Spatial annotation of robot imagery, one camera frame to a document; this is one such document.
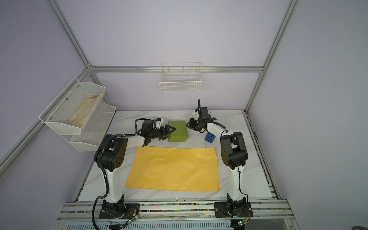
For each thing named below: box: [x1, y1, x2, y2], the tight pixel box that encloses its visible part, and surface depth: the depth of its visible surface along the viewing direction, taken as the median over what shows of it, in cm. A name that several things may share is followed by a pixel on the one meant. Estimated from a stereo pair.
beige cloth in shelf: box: [67, 92, 103, 128], surface depth 81 cm
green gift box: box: [167, 120, 189, 142], surface depth 100 cm
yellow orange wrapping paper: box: [125, 146, 219, 192], surface depth 90 cm
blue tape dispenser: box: [204, 131, 216, 144], surface depth 101 cm
